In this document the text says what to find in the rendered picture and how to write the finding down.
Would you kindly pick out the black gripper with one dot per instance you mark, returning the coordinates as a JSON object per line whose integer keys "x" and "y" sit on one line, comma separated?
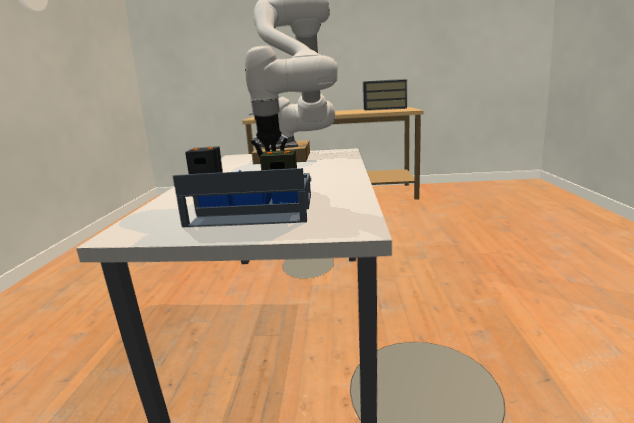
{"x": 267, "y": 138}

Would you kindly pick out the grey metal shelf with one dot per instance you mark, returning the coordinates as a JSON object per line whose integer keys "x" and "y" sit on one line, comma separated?
{"x": 243, "y": 182}

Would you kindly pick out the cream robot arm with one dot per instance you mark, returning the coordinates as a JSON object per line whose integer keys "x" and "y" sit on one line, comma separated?
{"x": 306, "y": 71}

